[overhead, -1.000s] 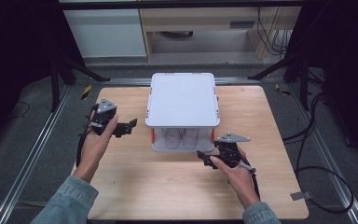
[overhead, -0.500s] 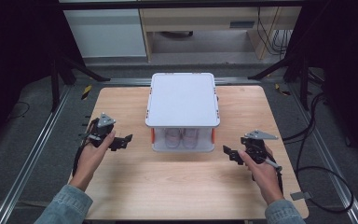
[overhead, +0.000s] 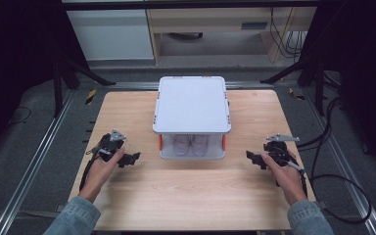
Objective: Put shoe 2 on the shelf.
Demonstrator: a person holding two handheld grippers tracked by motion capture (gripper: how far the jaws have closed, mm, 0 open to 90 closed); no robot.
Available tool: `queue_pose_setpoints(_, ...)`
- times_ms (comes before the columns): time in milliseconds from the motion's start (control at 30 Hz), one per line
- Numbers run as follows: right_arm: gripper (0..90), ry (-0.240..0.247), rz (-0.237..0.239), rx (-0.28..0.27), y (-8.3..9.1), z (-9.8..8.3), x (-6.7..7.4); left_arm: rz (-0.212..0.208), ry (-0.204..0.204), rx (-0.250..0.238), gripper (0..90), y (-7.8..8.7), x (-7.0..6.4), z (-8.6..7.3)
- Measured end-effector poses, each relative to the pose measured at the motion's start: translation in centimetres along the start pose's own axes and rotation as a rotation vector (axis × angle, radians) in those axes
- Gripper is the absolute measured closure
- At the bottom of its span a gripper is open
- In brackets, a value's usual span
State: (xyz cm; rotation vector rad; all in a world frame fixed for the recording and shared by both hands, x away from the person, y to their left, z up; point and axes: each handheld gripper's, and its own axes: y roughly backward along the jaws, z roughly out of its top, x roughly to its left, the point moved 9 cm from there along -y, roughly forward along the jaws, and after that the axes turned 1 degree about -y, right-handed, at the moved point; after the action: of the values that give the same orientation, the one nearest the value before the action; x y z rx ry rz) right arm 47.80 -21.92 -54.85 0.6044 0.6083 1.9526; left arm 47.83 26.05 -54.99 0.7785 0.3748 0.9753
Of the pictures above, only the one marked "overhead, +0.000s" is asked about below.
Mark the person's right hand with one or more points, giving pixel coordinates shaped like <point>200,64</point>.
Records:
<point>289,182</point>

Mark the white plastic storage box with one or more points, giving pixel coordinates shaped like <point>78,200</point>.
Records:
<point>192,104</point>

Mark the white cabinet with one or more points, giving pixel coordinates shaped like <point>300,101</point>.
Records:
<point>111,34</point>

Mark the black tripod stand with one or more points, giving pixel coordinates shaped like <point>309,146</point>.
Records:
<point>58,81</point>
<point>316,78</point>

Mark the person's left hand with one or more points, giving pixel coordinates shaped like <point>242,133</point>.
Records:
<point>99,176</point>

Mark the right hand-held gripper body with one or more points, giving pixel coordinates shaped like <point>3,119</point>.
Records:
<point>279,153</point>

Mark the purple child sandal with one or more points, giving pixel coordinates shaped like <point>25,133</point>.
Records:
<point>200,145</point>
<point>181,145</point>

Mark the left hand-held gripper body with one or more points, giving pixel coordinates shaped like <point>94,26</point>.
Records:
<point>109,147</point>

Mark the light wooden desk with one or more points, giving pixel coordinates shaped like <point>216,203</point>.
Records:
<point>209,19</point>

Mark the yellow black tape strip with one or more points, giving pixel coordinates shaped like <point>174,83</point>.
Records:
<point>90,96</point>
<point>295,94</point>

